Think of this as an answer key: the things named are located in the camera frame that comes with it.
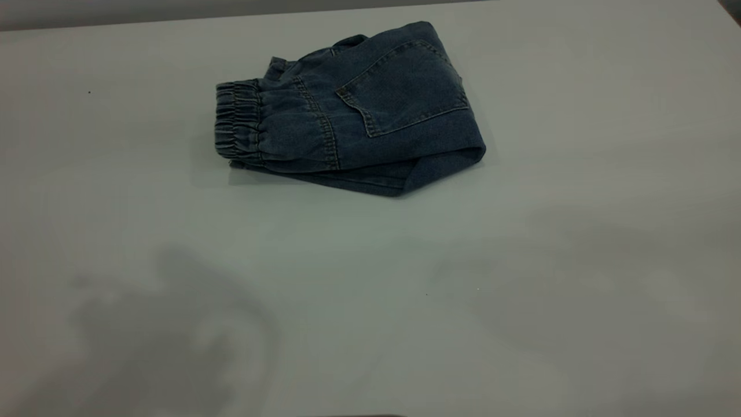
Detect blue denim jeans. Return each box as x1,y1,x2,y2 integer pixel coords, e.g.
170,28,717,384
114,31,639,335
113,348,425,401
214,21,487,197

